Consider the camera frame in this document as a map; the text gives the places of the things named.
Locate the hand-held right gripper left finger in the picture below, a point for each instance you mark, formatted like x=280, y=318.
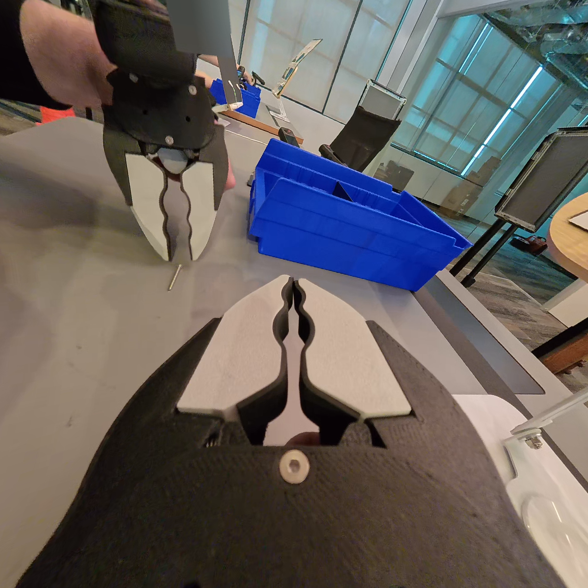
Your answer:
x=239, y=358

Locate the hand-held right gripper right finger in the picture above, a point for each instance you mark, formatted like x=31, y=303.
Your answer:
x=353, y=363

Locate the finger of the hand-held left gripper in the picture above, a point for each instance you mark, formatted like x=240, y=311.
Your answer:
x=202, y=202
x=144, y=197

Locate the thin metal bolt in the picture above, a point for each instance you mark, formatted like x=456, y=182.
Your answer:
x=174, y=278

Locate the person's left forearm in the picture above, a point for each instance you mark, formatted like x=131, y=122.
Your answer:
x=55, y=50

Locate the another person's forearm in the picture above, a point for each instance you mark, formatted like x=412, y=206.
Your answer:
x=209, y=64

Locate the person's left hand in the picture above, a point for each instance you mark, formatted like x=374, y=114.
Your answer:
x=138, y=36

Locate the small blue bin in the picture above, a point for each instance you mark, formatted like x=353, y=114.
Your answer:
x=250, y=103

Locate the brown wooden board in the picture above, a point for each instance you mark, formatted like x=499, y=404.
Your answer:
x=262, y=125

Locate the orange traffic cone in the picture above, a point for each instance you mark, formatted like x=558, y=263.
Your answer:
x=55, y=115

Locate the small black device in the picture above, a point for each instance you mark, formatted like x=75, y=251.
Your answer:
x=289, y=135

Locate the black office chair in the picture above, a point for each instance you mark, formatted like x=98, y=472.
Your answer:
x=363, y=138

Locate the small framed display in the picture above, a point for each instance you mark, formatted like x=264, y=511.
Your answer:
x=381, y=99

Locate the cardboard box pile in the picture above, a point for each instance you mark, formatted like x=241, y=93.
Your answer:
x=473, y=188

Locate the red bag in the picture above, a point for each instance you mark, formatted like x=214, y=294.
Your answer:
x=533, y=243

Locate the brown wooden plinth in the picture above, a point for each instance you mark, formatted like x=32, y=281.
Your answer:
x=569, y=356

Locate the round wooden table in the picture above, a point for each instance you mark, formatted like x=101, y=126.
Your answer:
x=565, y=248

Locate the large framed display on stand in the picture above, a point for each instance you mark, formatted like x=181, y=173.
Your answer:
x=546, y=179

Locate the white paper sheet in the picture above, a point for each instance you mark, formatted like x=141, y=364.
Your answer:
x=581, y=220

